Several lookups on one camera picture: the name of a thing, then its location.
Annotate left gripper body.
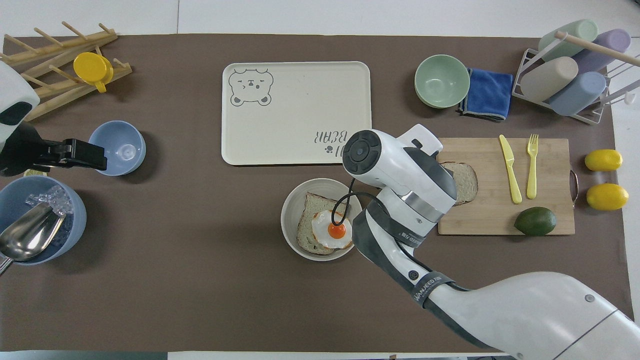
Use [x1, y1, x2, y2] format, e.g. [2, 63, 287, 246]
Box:
[0, 122, 52, 177]

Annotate clear ice cubes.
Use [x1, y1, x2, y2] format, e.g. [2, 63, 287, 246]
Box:
[25, 185, 74, 217]

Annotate metal scoop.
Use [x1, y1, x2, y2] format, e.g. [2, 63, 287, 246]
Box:
[0, 202, 66, 276]

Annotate blue ice bucket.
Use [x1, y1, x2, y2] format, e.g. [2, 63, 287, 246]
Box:
[0, 175, 88, 266]

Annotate wooden drying rack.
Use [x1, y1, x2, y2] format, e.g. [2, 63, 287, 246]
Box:
[0, 21, 134, 123]

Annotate light blue bowl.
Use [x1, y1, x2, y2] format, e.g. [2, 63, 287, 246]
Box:
[88, 120, 147, 177]

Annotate yellow cup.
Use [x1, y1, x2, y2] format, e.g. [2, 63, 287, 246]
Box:
[73, 52, 115, 94]

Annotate cream bowl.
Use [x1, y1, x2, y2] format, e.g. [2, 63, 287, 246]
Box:
[280, 177, 364, 262]

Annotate cream tray with bear print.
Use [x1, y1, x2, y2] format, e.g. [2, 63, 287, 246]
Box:
[221, 61, 373, 167]

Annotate bread slice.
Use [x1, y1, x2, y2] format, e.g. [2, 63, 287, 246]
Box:
[438, 161, 480, 206]
[296, 191, 354, 256]

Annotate fried egg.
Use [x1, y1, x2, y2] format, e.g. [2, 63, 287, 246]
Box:
[311, 209, 354, 251]

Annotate green bowl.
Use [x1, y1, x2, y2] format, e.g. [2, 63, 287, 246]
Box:
[413, 54, 471, 109]

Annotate blue cloth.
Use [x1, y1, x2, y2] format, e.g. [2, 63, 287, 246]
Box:
[458, 68, 515, 123]

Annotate yellow plastic knife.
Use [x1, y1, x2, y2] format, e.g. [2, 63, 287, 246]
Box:
[498, 134, 524, 205]

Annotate yellow plastic fork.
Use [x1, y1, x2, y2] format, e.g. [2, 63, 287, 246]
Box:
[525, 133, 540, 200]

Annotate green avocado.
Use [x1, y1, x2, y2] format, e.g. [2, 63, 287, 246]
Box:
[513, 206, 558, 237]

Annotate wooden cutting board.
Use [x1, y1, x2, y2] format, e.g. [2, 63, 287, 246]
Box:
[435, 137, 580, 236]

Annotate beige tumbler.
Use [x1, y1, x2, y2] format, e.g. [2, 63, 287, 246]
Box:
[520, 56, 580, 104]

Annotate grey-blue tumbler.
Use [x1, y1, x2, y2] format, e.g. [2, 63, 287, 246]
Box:
[548, 71, 608, 117]

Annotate green tumbler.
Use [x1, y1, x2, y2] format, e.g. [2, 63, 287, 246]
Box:
[538, 19, 599, 62]

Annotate yellow lemon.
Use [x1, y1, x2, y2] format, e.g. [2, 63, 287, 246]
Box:
[584, 149, 624, 173]
[585, 183, 630, 212]

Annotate wooden rod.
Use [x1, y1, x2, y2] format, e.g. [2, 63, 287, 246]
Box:
[554, 31, 640, 69]

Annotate purple tumbler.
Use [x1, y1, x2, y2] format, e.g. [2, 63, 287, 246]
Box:
[570, 28, 632, 74]

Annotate black cable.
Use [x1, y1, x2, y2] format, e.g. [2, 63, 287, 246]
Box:
[331, 177, 381, 228]

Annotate white wire rack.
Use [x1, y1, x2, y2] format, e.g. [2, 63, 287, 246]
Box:
[511, 30, 640, 125]

